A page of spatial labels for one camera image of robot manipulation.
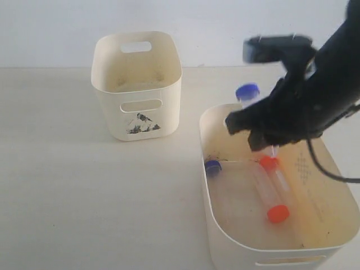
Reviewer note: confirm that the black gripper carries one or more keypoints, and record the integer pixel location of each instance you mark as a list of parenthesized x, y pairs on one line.
[(296, 105)]

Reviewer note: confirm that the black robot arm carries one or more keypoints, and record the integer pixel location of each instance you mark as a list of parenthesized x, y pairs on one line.
[(342, 71)]

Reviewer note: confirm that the large cream plastic bin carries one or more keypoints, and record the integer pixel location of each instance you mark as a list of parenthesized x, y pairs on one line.
[(325, 217)]

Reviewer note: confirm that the small cream plastic bin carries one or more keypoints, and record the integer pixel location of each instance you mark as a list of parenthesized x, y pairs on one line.
[(137, 78)]

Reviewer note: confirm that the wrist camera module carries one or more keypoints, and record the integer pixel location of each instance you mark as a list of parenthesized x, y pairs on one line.
[(265, 49)]

